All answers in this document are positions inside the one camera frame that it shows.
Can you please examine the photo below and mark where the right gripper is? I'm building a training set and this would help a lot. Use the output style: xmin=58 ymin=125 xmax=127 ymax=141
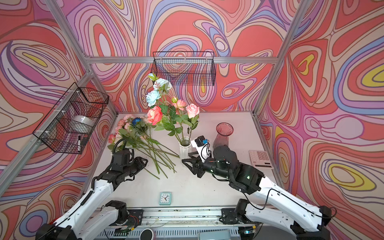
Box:
xmin=181 ymin=151 xmax=233 ymax=180

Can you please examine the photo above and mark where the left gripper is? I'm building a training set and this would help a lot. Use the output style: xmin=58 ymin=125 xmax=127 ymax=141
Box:
xmin=121 ymin=155 xmax=149 ymax=178

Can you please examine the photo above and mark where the pink glass vase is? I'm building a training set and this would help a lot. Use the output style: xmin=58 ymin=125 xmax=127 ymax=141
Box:
xmin=213 ymin=123 xmax=234 ymax=150

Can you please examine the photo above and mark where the red pink rose stem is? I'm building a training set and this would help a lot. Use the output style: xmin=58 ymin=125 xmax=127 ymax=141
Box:
xmin=147 ymin=105 xmax=183 ymax=145

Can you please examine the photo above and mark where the pink carnation flower stem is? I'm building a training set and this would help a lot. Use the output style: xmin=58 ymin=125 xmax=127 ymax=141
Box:
xmin=171 ymin=97 xmax=188 ymax=146

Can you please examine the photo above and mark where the pale blue flower stem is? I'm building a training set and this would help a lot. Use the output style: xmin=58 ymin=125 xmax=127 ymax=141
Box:
xmin=145 ymin=72 xmax=184 ymax=145

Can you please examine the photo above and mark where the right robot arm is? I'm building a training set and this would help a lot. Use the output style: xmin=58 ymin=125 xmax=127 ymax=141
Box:
xmin=182 ymin=145 xmax=333 ymax=240

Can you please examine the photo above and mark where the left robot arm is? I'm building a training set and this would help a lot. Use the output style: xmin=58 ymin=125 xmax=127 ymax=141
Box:
xmin=35 ymin=149 xmax=148 ymax=240

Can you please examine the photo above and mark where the white ribbed vase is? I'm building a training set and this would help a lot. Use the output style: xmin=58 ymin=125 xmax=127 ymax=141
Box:
xmin=179 ymin=137 xmax=192 ymax=161

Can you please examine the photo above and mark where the pile of artificial flowers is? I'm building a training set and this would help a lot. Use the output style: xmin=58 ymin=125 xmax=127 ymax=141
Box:
xmin=108 ymin=115 xmax=179 ymax=177

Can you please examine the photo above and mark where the small teal clock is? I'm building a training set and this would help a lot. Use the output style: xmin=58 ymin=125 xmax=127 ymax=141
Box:
xmin=159 ymin=192 xmax=172 ymax=206

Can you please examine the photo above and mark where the black marker in basket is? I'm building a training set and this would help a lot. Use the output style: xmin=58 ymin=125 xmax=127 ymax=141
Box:
xmin=77 ymin=136 xmax=82 ymax=154

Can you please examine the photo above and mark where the pink calculator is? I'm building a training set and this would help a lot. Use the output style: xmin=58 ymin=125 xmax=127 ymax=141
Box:
xmin=249 ymin=150 xmax=274 ymax=169

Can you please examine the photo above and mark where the white bowl in basket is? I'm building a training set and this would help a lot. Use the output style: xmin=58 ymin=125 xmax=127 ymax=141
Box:
xmin=70 ymin=115 xmax=95 ymax=134

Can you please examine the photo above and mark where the black white round cup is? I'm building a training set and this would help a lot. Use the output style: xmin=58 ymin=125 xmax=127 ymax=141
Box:
xmin=139 ymin=229 xmax=156 ymax=240

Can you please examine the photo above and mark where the grey box at bottom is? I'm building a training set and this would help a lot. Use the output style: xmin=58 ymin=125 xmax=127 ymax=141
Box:
xmin=198 ymin=230 xmax=231 ymax=240

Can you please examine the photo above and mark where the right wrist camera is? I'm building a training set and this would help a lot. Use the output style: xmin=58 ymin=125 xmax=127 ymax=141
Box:
xmin=191 ymin=136 xmax=212 ymax=163

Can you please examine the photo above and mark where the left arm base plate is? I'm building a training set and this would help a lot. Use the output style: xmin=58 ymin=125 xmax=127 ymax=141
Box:
xmin=111 ymin=209 xmax=144 ymax=227

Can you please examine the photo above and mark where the aluminium mounting rail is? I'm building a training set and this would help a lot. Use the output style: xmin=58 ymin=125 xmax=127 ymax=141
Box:
xmin=86 ymin=205 xmax=259 ymax=229

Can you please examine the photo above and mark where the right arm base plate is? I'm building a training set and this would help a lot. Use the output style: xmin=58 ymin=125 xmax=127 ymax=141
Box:
xmin=219 ymin=208 xmax=255 ymax=225

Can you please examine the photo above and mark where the black wire basket left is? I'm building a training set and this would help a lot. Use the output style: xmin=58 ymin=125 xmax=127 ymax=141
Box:
xmin=33 ymin=83 xmax=109 ymax=155

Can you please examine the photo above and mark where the black wire basket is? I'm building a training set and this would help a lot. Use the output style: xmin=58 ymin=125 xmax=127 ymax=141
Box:
xmin=33 ymin=83 xmax=109 ymax=155
xmin=151 ymin=51 xmax=216 ymax=86

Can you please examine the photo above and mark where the black wire basket back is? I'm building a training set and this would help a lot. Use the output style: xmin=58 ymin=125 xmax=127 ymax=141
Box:
xmin=151 ymin=51 xmax=216 ymax=86

